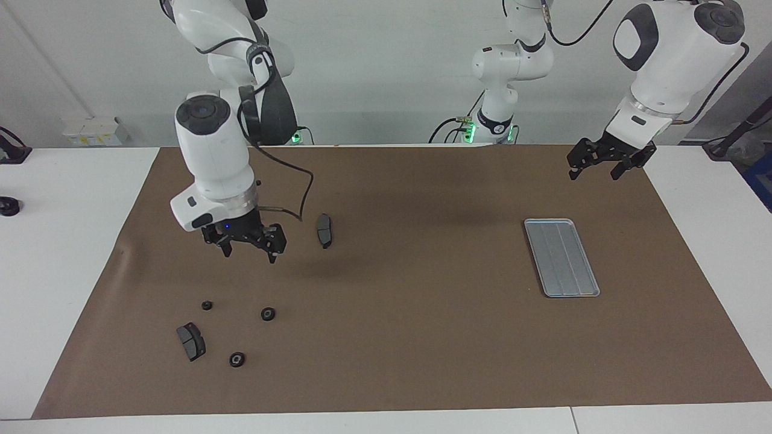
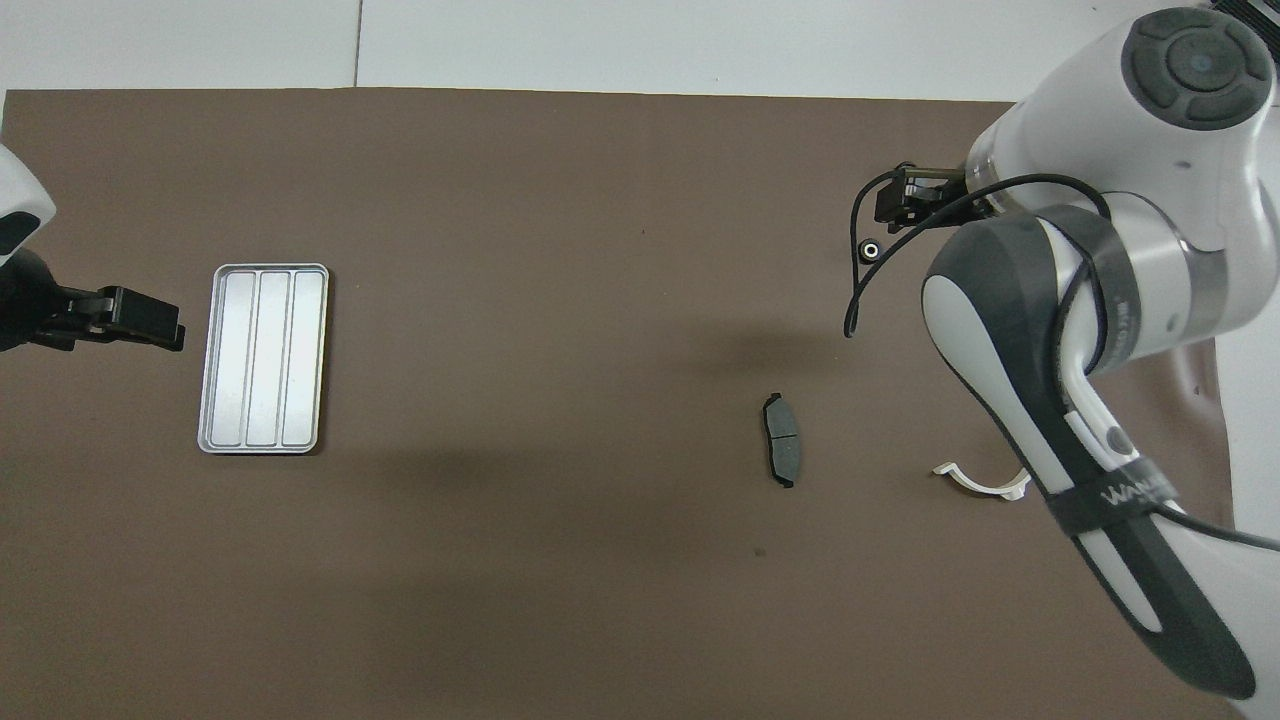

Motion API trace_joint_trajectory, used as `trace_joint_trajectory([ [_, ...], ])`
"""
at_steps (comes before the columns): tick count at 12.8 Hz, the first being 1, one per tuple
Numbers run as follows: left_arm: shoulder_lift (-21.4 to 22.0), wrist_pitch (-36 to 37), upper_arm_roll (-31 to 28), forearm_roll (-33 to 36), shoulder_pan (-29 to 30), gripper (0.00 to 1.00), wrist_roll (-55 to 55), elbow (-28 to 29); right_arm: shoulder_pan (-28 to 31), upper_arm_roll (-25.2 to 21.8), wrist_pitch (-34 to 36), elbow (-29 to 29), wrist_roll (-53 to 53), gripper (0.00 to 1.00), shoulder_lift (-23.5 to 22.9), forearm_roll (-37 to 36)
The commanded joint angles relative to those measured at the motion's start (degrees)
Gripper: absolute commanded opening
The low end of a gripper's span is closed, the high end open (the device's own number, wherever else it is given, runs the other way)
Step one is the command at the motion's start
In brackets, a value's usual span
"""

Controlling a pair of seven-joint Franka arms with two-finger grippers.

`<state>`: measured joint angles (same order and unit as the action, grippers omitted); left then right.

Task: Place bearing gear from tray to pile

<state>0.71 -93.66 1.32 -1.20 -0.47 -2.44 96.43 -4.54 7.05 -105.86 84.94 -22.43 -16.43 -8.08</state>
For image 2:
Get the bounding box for brown paper mat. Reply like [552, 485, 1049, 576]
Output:
[0, 88, 1256, 720]

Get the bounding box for dark grey brake pad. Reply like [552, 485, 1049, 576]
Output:
[762, 392, 807, 490]

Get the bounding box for white curved plastic bracket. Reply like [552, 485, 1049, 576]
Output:
[932, 460, 1033, 501]

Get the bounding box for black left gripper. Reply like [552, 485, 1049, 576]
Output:
[0, 248, 188, 352]

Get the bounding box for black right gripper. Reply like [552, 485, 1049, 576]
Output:
[875, 164, 978, 234]

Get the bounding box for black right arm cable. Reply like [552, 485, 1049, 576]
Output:
[845, 165, 1113, 338]

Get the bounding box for silver metal tray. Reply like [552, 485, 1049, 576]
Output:
[197, 263, 331, 456]

